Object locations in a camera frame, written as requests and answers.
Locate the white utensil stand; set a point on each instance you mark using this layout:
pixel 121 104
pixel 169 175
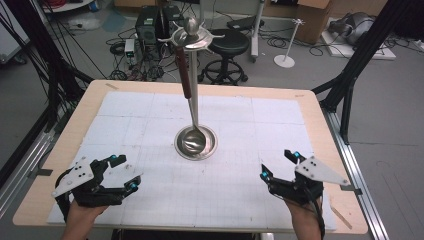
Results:
pixel 290 40

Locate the steel utensil stand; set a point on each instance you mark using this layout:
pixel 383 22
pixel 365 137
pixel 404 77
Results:
pixel 196 110

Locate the grey bag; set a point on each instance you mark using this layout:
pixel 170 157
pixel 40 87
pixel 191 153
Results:
pixel 353 26

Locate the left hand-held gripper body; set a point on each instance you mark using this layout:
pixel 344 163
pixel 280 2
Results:
pixel 96 193

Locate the small silver power box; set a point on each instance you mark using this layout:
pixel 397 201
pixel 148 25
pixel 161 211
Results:
pixel 129 46

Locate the black computer tower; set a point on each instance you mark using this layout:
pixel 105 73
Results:
pixel 146 23
pixel 171 18

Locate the black flat case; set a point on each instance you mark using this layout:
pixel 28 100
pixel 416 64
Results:
pixel 243 22

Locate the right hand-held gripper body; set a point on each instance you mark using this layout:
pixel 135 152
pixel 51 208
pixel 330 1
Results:
pixel 306 186

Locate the white metal post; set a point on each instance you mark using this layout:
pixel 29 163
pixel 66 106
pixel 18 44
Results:
pixel 257 30

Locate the aluminium rail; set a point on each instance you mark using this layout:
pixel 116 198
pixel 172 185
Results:
pixel 23 166
pixel 356 160

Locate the person's right hand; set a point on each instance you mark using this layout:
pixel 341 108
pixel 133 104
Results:
pixel 305 220

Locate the white grid mat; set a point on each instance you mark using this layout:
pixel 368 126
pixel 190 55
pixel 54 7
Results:
pixel 233 193

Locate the black metal frame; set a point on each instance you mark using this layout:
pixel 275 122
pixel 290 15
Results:
pixel 360 53
pixel 53 66

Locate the black round stool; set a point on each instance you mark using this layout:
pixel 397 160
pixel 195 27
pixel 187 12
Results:
pixel 230 43

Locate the person's left hand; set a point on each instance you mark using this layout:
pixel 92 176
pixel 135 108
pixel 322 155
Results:
pixel 83 223

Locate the cardboard box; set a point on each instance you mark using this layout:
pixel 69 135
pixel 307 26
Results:
pixel 313 20

